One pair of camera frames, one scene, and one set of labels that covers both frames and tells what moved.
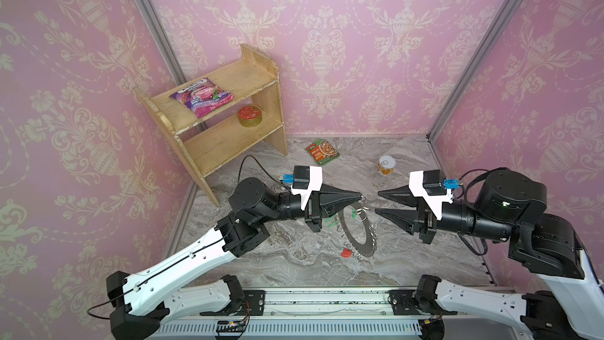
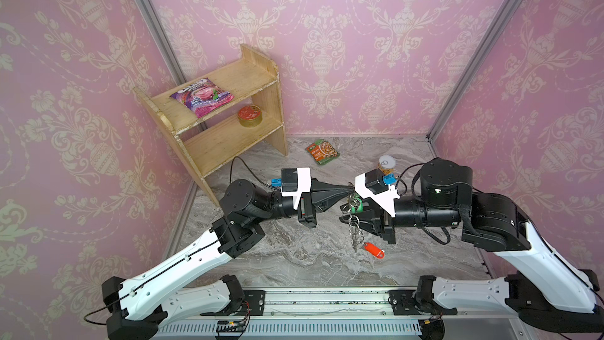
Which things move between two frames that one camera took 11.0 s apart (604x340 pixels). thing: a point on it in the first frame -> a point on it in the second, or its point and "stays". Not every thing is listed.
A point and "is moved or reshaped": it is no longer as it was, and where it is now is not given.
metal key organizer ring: [369, 247] is moved or reshaped
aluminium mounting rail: [327, 304] stays
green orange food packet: [322, 151] stays
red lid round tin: [250, 116] stays
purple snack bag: [203, 96] stays
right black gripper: [425, 217] -> [386, 222]
